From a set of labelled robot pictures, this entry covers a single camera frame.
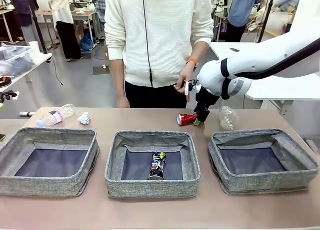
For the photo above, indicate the clear bottle with pink label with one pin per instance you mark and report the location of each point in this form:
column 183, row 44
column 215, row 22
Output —
column 56, row 116

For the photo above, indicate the black trousers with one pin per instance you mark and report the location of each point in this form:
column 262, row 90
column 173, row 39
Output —
column 155, row 97

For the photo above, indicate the crushed red drink can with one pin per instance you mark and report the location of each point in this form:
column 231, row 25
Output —
column 186, row 119

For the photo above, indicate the white marker pen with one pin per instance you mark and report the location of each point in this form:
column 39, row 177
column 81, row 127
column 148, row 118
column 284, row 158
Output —
column 27, row 113

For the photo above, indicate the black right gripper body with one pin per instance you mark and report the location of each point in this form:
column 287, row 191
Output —
column 205, row 98

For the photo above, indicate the black stand pole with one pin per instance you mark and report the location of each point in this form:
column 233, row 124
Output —
column 266, row 14

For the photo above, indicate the person's left hand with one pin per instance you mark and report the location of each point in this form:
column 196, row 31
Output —
column 186, row 74

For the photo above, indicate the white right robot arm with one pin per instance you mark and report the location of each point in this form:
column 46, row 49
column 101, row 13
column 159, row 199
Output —
column 262, row 57

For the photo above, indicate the bystander in dark clothes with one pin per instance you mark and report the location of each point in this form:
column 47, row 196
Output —
column 23, row 12

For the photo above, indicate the blue plastic bag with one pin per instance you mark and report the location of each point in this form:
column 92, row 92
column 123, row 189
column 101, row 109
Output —
column 86, row 43

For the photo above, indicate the small white side table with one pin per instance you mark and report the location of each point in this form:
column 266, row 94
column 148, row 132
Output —
column 37, row 62

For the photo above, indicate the crushed black drink can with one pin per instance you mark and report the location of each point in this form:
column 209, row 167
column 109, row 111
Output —
column 157, row 166

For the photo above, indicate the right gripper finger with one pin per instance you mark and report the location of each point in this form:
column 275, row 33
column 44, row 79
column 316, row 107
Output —
column 197, row 109
column 203, row 116

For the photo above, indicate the black tripod pole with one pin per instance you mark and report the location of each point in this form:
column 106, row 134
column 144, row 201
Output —
column 38, row 32

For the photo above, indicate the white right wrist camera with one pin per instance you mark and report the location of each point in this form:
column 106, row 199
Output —
column 187, row 89

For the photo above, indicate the grey fabric basket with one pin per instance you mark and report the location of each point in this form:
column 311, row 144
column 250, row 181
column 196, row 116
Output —
column 50, row 187
column 152, row 188
column 262, row 185

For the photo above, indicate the orange wrist watch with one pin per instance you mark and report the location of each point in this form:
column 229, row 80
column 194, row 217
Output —
column 192, row 62

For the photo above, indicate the bystander in white top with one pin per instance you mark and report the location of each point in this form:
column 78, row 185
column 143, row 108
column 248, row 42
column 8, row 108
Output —
column 65, row 19

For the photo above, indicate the orange and black roll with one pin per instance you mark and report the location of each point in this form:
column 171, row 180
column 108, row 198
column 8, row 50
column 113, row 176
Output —
column 5, row 80

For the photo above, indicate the white paper ball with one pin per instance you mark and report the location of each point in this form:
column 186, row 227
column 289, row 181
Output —
column 83, row 118

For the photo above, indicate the person's right hand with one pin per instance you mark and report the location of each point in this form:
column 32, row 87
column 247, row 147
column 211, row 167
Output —
column 123, row 103

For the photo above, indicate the person's left forearm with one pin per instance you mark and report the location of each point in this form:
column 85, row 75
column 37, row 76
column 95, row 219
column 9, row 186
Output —
column 198, row 52

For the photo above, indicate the clear plastic storage box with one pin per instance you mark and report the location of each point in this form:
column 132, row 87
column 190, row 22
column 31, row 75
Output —
column 15, row 59

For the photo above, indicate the person's right forearm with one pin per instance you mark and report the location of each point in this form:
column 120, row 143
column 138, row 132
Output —
column 117, row 77

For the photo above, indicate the white paper cup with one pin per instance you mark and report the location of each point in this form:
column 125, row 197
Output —
column 34, row 48

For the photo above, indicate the bystander in blue shirt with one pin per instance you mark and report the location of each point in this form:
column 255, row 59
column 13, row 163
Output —
column 241, row 12

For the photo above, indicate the large white table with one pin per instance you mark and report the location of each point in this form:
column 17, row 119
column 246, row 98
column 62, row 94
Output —
column 275, row 89

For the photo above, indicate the white knit sweater torso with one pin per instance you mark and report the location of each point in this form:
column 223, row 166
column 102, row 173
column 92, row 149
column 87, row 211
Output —
column 170, row 39

